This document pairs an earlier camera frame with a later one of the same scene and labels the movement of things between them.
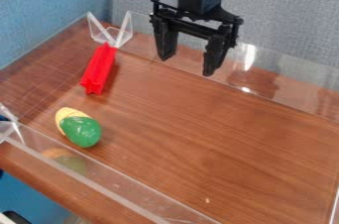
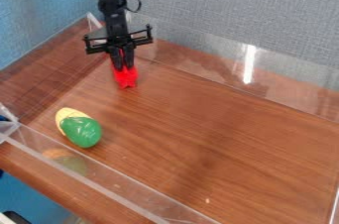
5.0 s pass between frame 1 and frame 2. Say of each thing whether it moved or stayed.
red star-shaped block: moved
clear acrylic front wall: stayed
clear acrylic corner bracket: stayed
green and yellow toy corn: stayed
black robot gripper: moved
